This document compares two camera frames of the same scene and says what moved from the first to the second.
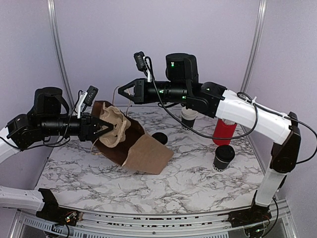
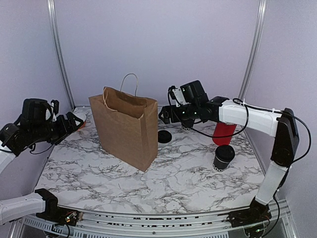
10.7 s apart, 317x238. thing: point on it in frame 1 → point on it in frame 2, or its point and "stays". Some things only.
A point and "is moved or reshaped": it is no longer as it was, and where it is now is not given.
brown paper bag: x=125 y=144 is moved or reshaped
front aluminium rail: x=26 y=224 stays
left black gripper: x=86 y=129 → x=65 y=130
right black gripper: x=140 y=93 → x=165 y=110
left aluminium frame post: x=56 y=28 stays
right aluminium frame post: x=254 y=46 stays
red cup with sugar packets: x=223 y=130 stays
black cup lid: x=161 y=137 is moved or reshaped
